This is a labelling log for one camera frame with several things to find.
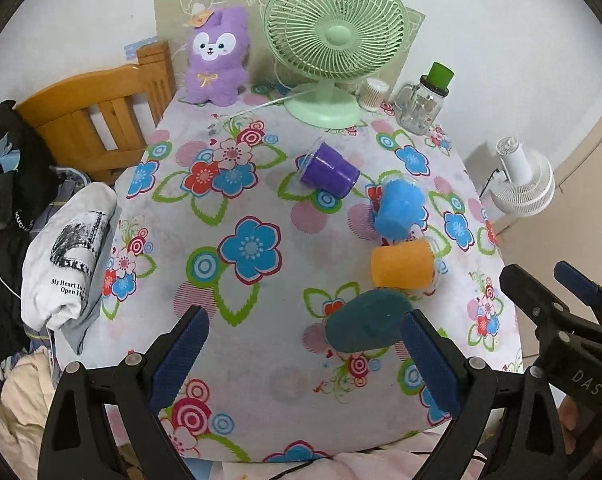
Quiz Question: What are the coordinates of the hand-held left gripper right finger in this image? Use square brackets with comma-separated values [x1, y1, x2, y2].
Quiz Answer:
[400, 309, 568, 480]

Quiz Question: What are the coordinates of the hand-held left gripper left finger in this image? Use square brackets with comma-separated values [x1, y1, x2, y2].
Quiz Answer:
[38, 305, 212, 480]

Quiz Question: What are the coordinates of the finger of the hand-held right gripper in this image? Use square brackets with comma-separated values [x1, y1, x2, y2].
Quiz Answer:
[553, 260, 602, 328]
[500, 263, 584, 341]

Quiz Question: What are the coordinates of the teal cup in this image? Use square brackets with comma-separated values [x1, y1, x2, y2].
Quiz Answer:
[325, 287, 416, 354]

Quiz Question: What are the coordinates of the orange cup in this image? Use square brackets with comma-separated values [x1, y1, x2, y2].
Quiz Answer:
[370, 236, 440, 291]

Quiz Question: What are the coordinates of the blue cup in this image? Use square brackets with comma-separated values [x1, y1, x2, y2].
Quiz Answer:
[368, 177, 430, 242]

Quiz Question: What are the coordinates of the purple cup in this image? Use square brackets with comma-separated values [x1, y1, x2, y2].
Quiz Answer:
[295, 137, 362, 199]

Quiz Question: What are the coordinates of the person's right hand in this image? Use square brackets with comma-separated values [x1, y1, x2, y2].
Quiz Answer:
[558, 394, 582, 457]

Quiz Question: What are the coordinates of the floral tablecloth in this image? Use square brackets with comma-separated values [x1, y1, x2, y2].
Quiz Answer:
[98, 81, 525, 464]

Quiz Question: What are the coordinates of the white fan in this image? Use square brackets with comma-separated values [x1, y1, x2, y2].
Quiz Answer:
[489, 135, 557, 219]

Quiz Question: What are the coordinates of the white printed t-shirt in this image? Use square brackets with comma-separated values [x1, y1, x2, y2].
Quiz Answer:
[21, 181, 124, 357]

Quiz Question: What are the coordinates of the cream blanket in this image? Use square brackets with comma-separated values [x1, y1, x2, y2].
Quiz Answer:
[0, 347, 59, 480]

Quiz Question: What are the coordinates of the glass jar with green lid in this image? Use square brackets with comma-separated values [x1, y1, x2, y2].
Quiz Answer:
[393, 61, 456, 136]

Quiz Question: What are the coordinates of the black garment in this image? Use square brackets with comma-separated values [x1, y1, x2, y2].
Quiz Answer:
[0, 100, 58, 237]

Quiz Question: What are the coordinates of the cotton swab container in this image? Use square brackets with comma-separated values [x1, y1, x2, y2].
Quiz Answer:
[357, 77, 391, 113]

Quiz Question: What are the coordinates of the wooden chair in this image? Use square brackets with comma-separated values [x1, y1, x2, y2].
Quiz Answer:
[12, 40, 177, 184]

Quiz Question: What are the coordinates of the purple plush toy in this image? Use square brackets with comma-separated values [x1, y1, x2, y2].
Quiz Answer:
[183, 5, 254, 108]

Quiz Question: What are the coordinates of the green desk fan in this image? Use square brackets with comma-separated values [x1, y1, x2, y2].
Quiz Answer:
[263, 0, 411, 129]

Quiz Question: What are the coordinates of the white fan cable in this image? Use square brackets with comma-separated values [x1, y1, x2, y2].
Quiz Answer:
[230, 84, 312, 117]

